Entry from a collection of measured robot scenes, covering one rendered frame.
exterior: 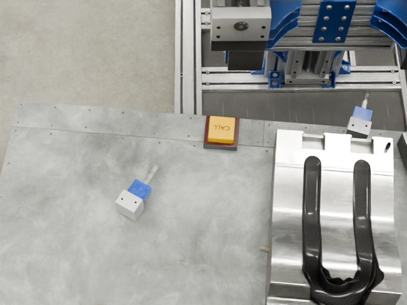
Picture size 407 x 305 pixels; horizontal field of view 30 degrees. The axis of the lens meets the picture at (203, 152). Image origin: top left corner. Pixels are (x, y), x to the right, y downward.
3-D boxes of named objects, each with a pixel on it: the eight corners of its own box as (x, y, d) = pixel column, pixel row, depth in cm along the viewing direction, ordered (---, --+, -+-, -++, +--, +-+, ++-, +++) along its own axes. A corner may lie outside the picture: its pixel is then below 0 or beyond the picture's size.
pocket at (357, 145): (347, 141, 174) (350, 134, 171) (370, 144, 174) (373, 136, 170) (347, 160, 172) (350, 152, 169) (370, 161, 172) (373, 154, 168)
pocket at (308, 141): (300, 138, 174) (301, 130, 171) (323, 140, 174) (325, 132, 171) (299, 155, 172) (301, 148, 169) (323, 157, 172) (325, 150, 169)
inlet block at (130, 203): (148, 166, 177) (146, 155, 172) (166, 176, 176) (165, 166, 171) (117, 211, 172) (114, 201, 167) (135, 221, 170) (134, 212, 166)
